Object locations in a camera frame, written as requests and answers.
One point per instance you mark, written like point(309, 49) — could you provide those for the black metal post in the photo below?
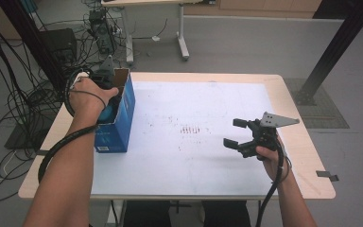
point(337, 47)
point(28, 34)

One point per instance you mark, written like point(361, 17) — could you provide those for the computer tower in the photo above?
point(102, 31)

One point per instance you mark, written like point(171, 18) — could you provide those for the black equipment box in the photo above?
point(58, 44)

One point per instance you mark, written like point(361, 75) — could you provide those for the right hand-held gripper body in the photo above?
point(266, 135)

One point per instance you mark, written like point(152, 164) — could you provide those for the thin wrist band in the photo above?
point(88, 92)

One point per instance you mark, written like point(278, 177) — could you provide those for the person's left hand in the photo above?
point(88, 101)

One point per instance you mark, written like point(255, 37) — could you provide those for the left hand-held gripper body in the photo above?
point(107, 67)

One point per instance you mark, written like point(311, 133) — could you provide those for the white-legged desk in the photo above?
point(127, 31)

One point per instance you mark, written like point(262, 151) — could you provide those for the white power adapter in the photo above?
point(156, 38)

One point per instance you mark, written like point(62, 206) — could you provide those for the white table mat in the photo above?
point(186, 164)

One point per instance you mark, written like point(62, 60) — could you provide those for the blue cardboard box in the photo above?
point(119, 132)

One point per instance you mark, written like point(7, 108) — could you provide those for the dark floor plate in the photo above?
point(19, 138)

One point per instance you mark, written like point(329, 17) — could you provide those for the dark tape strip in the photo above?
point(323, 173)
point(42, 152)

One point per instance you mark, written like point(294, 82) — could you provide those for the wooden cabinet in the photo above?
point(249, 8)

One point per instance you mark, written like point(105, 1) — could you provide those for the person's right hand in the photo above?
point(275, 164)

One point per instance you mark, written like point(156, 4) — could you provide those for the person's dark trousers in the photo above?
point(148, 216)

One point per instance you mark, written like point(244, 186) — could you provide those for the white table leg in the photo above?
point(116, 217)

